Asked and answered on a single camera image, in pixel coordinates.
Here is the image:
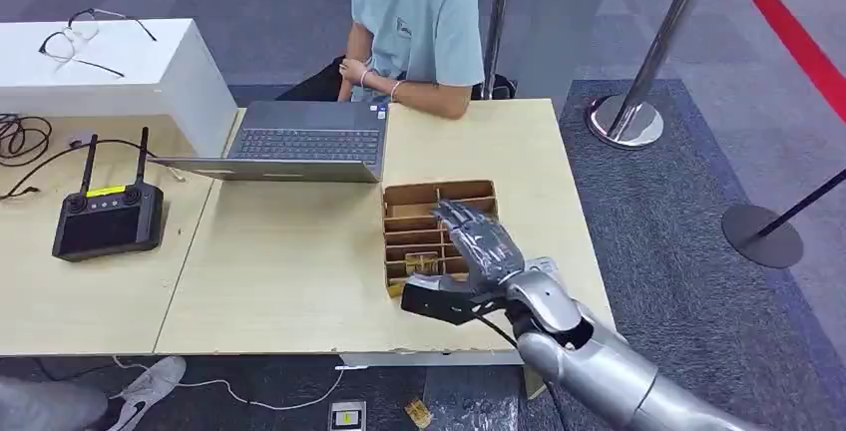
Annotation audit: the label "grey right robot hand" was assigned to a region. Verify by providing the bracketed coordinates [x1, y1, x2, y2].
[431, 200, 528, 294]

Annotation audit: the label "person's left hand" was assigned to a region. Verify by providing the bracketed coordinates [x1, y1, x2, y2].
[338, 57, 369, 87]

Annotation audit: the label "printed wooden card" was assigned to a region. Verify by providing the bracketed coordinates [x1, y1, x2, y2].
[404, 252, 442, 278]

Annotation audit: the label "wooden card box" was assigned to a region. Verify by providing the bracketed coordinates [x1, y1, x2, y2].
[381, 180, 500, 299]

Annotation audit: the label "person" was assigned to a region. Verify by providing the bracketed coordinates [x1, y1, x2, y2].
[336, 0, 487, 121]

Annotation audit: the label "grey laptop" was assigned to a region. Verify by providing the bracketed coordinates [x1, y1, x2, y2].
[148, 100, 390, 184]

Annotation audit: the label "pale desk leg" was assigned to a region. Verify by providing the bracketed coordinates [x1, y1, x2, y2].
[523, 364, 550, 401]

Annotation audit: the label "thin chrome pole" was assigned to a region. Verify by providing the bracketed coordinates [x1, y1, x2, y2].
[481, 0, 514, 102]

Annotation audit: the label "white box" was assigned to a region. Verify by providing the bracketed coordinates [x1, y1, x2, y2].
[0, 18, 239, 159]

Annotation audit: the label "yellow floor tape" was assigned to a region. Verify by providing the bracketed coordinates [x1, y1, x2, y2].
[404, 398, 434, 431]

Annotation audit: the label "chrome stanchion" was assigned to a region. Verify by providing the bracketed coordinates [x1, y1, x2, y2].
[585, 0, 721, 151]

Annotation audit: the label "steel floor socket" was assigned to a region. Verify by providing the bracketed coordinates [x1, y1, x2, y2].
[327, 400, 367, 431]

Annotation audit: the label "black stanchion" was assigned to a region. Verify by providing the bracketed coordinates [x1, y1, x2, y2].
[720, 167, 846, 270]

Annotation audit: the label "black-framed glasses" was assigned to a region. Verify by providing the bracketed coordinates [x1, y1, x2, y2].
[38, 8, 159, 79]

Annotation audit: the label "black remote controller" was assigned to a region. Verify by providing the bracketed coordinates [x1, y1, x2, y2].
[51, 127, 166, 263]

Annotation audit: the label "white shoe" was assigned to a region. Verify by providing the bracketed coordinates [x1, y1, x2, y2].
[107, 356, 188, 431]

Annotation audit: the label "red barrier belt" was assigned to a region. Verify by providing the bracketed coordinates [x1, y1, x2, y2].
[720, 0, 846, 126]

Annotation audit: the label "person's leg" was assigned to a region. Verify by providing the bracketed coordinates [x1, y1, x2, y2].
[0, 376, 111, 431]

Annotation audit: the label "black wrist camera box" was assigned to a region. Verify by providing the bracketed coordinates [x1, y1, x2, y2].
[400, 274, 510, 327]

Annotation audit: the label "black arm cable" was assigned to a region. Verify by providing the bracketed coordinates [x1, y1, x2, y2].
[474, 313, 571, 431]

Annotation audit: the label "white cable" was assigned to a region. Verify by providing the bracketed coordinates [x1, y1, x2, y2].
[112, 356, 346, 413]

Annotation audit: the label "coiled black cable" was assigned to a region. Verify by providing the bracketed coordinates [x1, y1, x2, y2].
[0, 114, 53, 169]

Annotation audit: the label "long black cable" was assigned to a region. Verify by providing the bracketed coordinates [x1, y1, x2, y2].
[0, 139, 158, 203]

